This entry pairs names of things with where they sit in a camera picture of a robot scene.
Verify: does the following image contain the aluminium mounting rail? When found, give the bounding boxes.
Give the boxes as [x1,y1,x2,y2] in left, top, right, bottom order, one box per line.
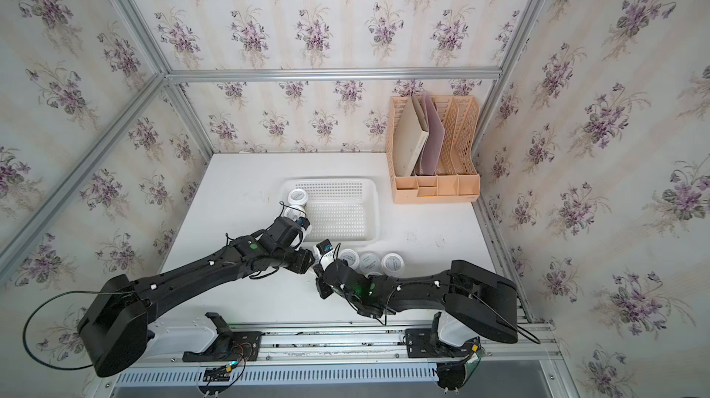
[131,326,561,367]

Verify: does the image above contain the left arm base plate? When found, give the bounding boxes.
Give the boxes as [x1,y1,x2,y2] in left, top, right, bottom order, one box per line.
[182,331,263,363]

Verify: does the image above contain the small circuit board with wires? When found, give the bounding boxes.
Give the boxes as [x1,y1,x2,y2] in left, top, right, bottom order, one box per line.
[203,366,232,383]

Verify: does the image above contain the yogurt cup row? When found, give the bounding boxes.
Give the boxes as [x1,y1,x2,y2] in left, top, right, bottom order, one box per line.
[358,252,383,276]
[287,188,309,208]
[381,253,406,276]
[282,205,307,222]
[312,246,322,264]
[338,248,361,270]

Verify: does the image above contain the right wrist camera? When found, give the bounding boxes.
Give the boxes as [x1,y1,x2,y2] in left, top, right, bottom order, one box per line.
[314,239,340,270]

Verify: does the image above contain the white perforated plastic basket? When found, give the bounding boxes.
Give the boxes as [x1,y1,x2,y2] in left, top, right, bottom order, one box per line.
[279,178,380,246]

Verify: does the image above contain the beige folder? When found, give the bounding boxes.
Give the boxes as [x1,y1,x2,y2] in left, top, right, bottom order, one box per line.
[392,97,429,177]

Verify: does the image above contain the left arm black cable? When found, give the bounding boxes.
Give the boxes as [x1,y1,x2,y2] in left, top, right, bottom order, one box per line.
[22,290,112,371]

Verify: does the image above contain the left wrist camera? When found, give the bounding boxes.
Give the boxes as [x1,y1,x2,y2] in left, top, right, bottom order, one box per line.
[295,216,312,238]

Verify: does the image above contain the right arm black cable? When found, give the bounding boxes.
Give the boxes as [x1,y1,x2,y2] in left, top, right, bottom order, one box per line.
[476,291,542,345]

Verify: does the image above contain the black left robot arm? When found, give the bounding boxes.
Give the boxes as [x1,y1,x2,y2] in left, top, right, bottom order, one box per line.
[78,216,315,378]

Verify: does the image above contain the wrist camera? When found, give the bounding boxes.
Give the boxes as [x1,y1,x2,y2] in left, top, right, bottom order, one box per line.
[314,239,340,270]
[295,216,312,238]

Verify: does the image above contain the yogurt cup front row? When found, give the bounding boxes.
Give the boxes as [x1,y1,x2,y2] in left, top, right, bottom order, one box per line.
[282,205,307,222]
[312,246,322,264]

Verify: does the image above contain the purple folder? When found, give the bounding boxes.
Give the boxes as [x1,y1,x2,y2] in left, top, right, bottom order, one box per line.
[420,92,446,176]

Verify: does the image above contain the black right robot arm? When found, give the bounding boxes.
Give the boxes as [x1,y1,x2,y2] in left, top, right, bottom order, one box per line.
[315,259,518,344]

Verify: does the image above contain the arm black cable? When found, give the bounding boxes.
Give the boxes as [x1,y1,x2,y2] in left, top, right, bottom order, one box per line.
[22,290,112,371]
[476,291,542,345]

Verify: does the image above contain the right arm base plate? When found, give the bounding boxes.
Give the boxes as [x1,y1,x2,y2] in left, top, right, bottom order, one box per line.
[404,329,481,359]

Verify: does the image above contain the peach plastic file organizer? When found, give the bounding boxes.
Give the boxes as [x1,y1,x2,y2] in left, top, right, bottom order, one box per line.
[386,96,481,204]

